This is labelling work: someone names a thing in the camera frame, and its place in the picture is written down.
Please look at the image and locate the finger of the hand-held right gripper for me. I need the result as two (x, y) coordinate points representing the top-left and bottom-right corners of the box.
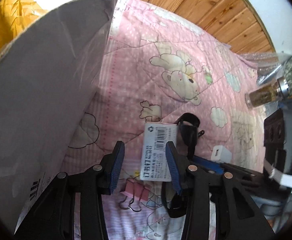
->
(193, 155), (264, 179)

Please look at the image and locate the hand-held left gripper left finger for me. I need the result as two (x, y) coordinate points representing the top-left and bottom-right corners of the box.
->
(14, 141), (125, 240)

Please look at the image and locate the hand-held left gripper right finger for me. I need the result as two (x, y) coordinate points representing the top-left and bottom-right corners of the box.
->
(165, 141), (275, 240)

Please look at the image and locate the white charger plug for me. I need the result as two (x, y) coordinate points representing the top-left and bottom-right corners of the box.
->
(210, 145), (231, 164)

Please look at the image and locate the small staples box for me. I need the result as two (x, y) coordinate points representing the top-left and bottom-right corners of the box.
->
(140, 122), (179, 182)

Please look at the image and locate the grey printed cardboard box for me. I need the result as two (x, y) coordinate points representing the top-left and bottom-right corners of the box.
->
(0, 0), (123, 234)

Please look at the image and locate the pink binder clip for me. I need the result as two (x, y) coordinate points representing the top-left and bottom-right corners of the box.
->
(118, 180), (150, 212)

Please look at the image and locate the black binder clip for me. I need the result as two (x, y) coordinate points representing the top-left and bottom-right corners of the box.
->
(161, 113), (205, 218)

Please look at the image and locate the glass jar with metal lid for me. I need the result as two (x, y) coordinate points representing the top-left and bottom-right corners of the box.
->
(245, 77), (290, 108)

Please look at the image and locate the clear bubble wrap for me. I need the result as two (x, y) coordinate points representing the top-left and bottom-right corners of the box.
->
(239, 51), (287, 85)

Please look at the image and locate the pink printed blanket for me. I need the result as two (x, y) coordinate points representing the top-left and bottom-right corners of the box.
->
(61, 0), (269, 240)

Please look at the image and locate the wooden headboard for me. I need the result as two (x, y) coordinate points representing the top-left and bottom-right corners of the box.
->
(121, 0), (277, 54)

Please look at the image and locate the yellow crumpled bag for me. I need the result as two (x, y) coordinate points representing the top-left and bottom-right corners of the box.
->
(0, 0), (49, 65)

